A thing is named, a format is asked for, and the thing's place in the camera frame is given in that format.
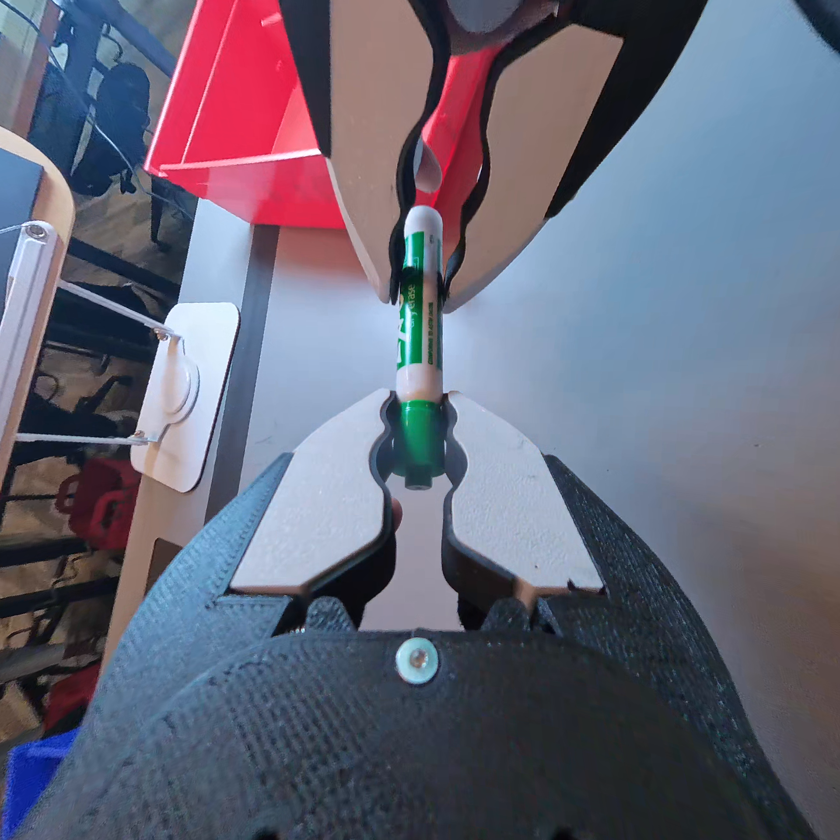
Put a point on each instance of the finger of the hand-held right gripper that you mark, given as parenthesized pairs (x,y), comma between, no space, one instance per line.
(544,131)
(367,131)

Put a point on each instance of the black office chair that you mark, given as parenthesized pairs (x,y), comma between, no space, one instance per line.
(118,105)

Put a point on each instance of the person's left hand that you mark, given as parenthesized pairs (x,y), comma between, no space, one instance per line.
(396,515)

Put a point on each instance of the red plastic bin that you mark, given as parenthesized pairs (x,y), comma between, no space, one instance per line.
(229,98)

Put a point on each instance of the person's right hand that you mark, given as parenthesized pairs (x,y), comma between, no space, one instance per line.
(428,170)

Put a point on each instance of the green dry erase marker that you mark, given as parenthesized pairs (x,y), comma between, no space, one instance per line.
(420,341)

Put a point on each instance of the red bag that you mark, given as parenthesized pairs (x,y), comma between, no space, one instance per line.
(98,505)

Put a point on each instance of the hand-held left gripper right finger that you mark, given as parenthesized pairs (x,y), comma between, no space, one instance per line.
(518,518)

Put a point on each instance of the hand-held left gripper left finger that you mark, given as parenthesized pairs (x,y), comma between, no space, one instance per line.
(315,518)

